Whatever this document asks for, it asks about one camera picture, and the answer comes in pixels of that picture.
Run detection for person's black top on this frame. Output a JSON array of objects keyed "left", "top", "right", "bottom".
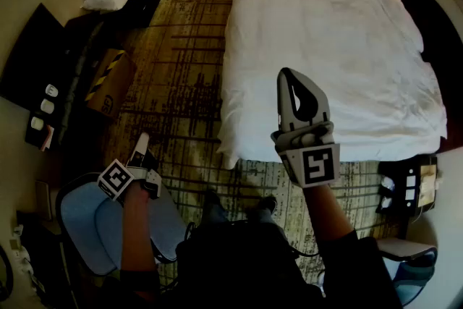
[{"left": 119, "top": 227, "right": 404, "bottom": 309}]

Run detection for black flat television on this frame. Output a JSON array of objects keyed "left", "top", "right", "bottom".
[{"left": 0, "top": 2, "right": 72, "bottom": 109}]

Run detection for dark wooden nightstand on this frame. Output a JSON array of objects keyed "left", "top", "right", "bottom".
[{"left": 375, "top": 154, "right": 444, "bottom": 218}]

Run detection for dark wooden headboard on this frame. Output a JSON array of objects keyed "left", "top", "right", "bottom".
[{"left": 396, "top": 0, "right": 463, "bottom": 149}]

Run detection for person's right forearm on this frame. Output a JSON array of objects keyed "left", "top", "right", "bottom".
[{"left": 302, "top": 183, "right": 360, "bottom": 244}]

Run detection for black tray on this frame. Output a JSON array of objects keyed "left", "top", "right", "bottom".
[{"left": 24, "top": 79, "right": 62, "bottom": 153}]

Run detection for white plug adapters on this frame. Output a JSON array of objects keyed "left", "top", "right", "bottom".
[{"left": 7, "top": 224, "right": 35, "bottom": 278}]

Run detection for person's left black shoe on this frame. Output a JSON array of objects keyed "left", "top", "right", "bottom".
[{"left": 204, "top": 190, "right": 222, "bottom": 207}]

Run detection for person's left forearm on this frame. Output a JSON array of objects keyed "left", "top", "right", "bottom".
[{"left": 120, "top": 181, "right": 161, "bottom": 273}]

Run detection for small brown box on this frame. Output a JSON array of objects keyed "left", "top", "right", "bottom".
[{"left": 34, "top": 179, "right": 54, "bottom": 222}]

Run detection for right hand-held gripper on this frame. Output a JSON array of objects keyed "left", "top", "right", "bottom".
[{"left": 270, "top": 67, "right": 341, "bottom": 189}]

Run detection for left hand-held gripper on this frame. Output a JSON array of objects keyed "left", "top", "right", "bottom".
[{"left": 96, "top": 132, "right": 163, "bottom": 203}]

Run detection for person's right black shoe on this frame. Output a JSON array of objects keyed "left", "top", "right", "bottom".
[{"left": 258, "top": 195, "right": 279, "bottom": 214}]

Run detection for person's black shoe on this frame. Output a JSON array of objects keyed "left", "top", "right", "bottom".
[
  {"left": 258, "top": 195, "right": 279, "bottom": 214},
  {"left": 204, "top": 190, "right": 222, "bottom": 207}
]

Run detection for red and white packet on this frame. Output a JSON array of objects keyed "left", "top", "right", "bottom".
[{"left": 39, "top": 124, "right": 56, "bottom": 153}]

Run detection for dark wooden desk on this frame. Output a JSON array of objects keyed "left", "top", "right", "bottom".
[{"left": 21, "top": 16, "right": 109, "bottom": 156}]

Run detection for black chest pack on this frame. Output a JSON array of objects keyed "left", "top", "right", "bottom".
[{"left": 175, "top": 220, "right": 325, "bottom": 309}]

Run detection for white bed duvet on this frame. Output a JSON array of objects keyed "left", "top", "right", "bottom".
[{"left": 216, "top": 0, "right": 449, "bottom": 171}]

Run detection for cardboard box with striped tape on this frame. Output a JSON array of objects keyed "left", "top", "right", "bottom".
[{"left": 84, "top": 48, "right": 137, "bottom": 119}]

